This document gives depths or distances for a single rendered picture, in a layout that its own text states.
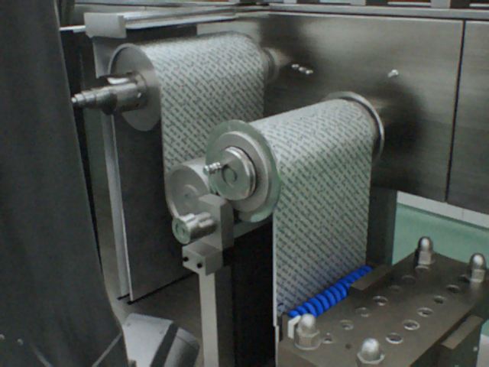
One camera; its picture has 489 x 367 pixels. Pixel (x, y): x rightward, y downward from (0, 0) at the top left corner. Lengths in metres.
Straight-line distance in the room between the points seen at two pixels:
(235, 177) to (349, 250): 0.27
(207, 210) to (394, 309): 0.32
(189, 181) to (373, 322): 0.35
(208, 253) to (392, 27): 0.48
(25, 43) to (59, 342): 0.15
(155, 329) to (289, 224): 0.42
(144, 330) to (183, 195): 0.51
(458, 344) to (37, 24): 0.74
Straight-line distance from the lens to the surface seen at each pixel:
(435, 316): 0.92
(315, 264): 0.91
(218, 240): 0.85
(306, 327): 0.81
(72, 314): 0.32
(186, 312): 1.15
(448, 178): 1.02
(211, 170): 0.80
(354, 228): 0.98
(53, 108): 0.28
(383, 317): 0.90
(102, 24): 0.98
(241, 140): 0.79
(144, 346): 0.44
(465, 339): 0.91
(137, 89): 0.95
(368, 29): 1.04
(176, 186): 0.95
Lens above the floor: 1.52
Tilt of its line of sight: 21 degrees down
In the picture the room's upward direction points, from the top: 1 degrees counter-clockwise
